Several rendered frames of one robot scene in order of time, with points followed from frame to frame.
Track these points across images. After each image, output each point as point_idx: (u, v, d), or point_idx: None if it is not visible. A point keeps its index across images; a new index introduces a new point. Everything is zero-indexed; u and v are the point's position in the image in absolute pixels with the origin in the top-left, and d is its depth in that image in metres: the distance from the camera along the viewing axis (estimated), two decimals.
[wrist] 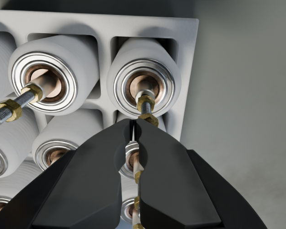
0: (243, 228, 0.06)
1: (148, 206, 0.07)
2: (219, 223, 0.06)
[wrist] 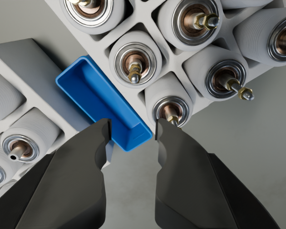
0: None
1: (163, 205, 0.07)
2: None
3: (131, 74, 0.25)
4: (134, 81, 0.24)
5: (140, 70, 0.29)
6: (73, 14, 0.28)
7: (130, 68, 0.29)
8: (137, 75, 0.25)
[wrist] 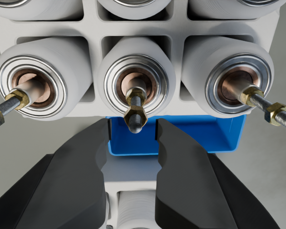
0: None
1: (163, 205, 0.07)
2: None
3: None
4: (135, 126, 0.13)
5: (126, 99, 0.18)
6: (41, 113, 0.22)
7: (143, 104, 0.18)
8: None
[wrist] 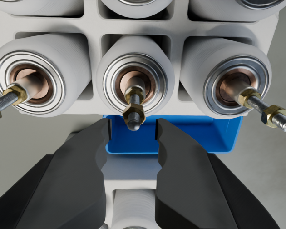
0: None
1: (163, 205, 0.07)
2: None
3: (137, 112, 0.14)
4: (131, 126, 0.14)
5: None
6: (38, 110, 0.22)
7: (135, 90, 0.18)
8: None
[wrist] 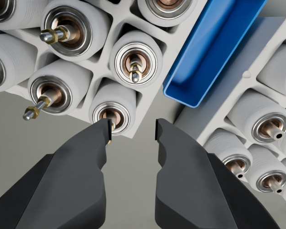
0: None
1: (163, 205, 0.07)
2: None
3: (138, 74, 0.25)
4: (134, 79, 0.24)
5: None
6: (126, 124, 0.37)
7: (138, 65, 0.28)
8: None
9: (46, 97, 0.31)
